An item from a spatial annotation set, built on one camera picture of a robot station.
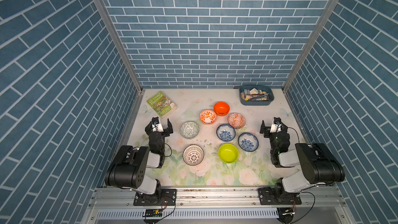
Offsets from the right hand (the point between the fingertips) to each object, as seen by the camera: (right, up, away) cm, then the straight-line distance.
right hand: (273, 122), depth 90 cm
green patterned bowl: (-50, -6, +6) cm, 51 cm away
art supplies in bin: (-3, +17, +25) cm, 31 cm away
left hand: (-64, +1, -2) cm, 64 cm away
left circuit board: (-64, -40, -18) cm, 78 cm away
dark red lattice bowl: (-47, -18, -4) cm, 51 cm away
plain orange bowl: (-29, +7, +15) cm, 34 cm away
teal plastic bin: (+7, +22, +29) cm, 37 cm away
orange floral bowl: (-39, +2, +12) cm, 40 cm away
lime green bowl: (-27, -19, +1) cm, 32 cm away
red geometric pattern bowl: (-20, -1, +12) cm, 23 cm away
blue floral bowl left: (-27, -7, +6) cm, 29 cm away
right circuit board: (-3, -41, -20) cm, 45 cm away
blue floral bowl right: (-14, -12, +1) cm, 19 cm away
